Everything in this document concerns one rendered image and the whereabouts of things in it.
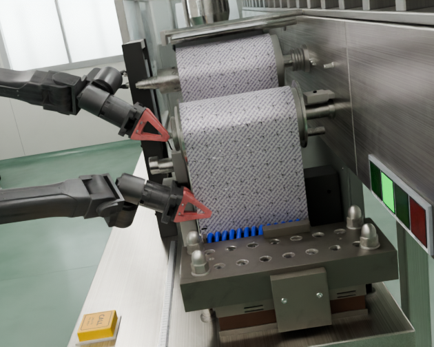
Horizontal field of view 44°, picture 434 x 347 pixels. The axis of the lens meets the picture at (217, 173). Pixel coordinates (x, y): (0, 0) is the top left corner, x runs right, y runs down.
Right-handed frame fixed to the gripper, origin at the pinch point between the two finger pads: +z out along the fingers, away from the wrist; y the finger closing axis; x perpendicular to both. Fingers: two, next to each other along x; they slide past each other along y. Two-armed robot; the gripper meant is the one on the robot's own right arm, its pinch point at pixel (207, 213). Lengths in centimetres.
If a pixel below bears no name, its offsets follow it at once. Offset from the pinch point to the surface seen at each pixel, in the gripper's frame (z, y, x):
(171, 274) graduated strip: -1.5, -9.8, -21.5
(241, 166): 3.2, 0.3, 12.1
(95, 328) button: -15.1, 12.7, -26.0
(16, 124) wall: -175, -557, -172
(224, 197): 2.3, 0.3, 4.5
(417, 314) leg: 63, -12, -14
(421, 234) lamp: 21, 43, 22
